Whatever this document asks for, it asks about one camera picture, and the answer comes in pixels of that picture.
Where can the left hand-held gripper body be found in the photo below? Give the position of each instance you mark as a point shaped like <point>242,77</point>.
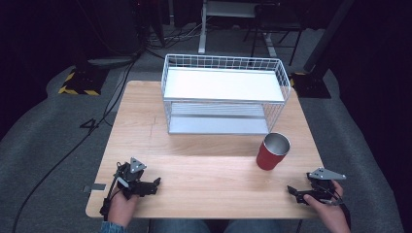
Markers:
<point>131,174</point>

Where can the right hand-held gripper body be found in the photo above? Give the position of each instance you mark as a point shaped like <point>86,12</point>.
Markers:
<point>324,184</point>

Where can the person's right hand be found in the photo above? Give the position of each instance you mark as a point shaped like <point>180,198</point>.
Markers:
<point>330,215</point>

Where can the person's left hand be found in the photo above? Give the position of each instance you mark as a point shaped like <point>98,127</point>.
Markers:
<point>121,208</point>

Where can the grey tape strip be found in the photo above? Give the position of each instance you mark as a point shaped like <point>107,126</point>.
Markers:
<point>97,187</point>

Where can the red metal cup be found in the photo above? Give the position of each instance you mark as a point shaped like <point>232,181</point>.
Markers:
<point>271,155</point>

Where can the person's right leg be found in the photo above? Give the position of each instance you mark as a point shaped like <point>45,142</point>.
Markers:
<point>256,227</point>

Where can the black stand base striped tape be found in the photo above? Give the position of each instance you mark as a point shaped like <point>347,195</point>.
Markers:
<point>82,82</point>
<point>311,85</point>

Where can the black slanted stand pole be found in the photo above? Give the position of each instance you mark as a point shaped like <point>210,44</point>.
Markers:
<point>327,35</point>

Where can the black chair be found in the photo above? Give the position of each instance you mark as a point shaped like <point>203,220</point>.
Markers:
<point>275,22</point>

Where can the white desk frame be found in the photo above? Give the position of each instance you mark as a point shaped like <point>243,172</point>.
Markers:
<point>204,29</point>

